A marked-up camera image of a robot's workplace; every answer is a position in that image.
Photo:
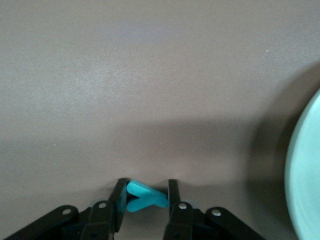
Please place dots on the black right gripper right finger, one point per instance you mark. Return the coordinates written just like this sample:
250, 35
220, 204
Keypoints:
180, 220

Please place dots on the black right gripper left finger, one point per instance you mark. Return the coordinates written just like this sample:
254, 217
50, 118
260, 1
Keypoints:
100, 217

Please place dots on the pale green plastic plate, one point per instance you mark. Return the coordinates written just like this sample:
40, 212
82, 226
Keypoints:
307, 175

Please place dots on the teal foam letter y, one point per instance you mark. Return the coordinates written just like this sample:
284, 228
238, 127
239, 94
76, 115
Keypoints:
150, 198

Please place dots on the brown table cover sheet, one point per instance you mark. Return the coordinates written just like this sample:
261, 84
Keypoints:
125, 75

